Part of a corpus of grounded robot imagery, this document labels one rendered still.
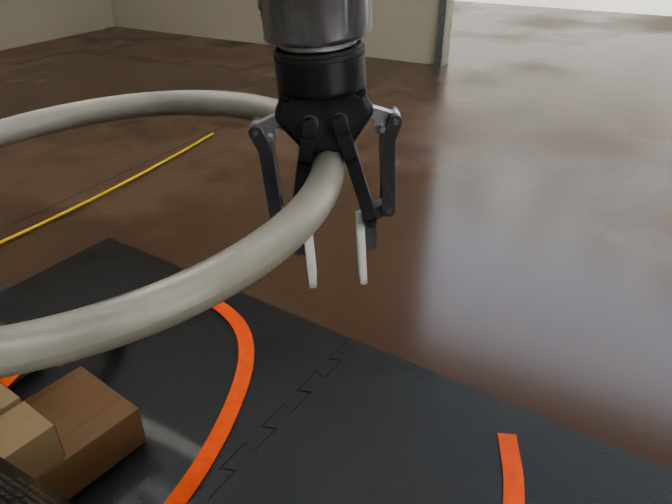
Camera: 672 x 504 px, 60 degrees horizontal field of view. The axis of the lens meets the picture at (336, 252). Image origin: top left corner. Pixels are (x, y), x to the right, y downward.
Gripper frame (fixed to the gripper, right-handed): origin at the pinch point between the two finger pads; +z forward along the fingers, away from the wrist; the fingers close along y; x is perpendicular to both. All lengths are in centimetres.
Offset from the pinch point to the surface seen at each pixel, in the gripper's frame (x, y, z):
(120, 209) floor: -175, 95, 81
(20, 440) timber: -30, 66, 57
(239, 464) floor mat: -39, 27, 82
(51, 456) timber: -31, 63, 65
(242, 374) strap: -69, 30, 82
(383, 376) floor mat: -68, -9, 85
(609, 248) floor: -137, -103, 95
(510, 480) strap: -33, -34, 85
